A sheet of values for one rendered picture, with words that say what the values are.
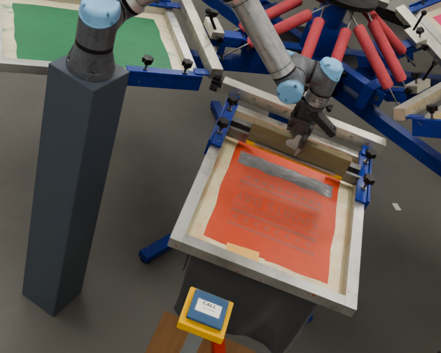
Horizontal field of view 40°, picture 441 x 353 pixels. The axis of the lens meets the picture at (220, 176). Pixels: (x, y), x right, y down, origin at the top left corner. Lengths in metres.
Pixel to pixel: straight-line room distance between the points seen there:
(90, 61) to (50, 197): 0.60
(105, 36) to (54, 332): 1.35
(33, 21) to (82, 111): 0.78
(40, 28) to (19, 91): 1.28
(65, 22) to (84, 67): 0.79
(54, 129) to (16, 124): 1.53
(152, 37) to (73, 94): 0.85
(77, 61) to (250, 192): 0.71
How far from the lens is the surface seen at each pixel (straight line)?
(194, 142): 3.73
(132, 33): 2.68
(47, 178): 2.22
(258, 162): 2.18
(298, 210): 2.08
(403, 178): 4.27
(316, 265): 1.93
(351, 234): 2.05
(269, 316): 2.08
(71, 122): 1.99
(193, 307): 1.66
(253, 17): 1.70
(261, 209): 2.02
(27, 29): 2.57
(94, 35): 1.84
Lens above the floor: 2.28
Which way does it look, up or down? 40 degrees down
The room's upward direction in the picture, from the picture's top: 21 degrees clockwise
